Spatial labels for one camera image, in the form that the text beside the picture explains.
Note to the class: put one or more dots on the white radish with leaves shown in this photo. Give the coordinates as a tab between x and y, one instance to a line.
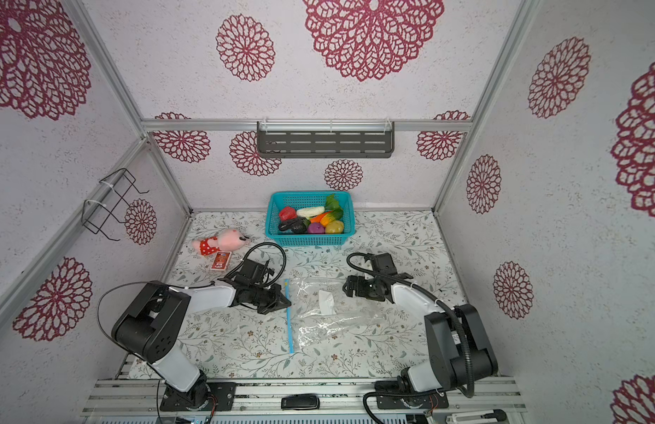
331	203

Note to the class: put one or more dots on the green yellow cucumber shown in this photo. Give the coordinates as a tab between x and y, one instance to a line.
334	215

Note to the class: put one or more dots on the orange carrot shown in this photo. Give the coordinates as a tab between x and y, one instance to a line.
318	218

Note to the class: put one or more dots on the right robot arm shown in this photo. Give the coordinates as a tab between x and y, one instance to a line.
459	350

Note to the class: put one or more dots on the grey wall shelf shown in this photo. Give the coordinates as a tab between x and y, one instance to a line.
325	141

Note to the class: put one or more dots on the small black device on rail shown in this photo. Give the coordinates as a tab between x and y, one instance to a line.
300	402

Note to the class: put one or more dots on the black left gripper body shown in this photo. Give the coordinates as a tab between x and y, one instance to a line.
259	296

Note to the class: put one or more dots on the yellow green potato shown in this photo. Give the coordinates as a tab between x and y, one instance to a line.
335	227

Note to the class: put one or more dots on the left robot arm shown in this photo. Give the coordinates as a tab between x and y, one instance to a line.
150	326

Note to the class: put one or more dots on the teal plastic basket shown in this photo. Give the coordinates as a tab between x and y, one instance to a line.
298	200

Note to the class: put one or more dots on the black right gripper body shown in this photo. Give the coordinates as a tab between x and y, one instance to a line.
365	287

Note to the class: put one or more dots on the black wire wall rack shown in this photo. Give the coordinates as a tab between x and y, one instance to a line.
115	187

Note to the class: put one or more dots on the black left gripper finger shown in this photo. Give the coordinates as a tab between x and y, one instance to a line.
272	305
272	292

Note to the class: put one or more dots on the red card pack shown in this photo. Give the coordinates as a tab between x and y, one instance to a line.
221	261

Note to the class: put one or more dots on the clear zip top bag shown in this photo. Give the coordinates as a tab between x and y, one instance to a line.
322	317

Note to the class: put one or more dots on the purple onion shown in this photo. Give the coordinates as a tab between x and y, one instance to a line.
316	228

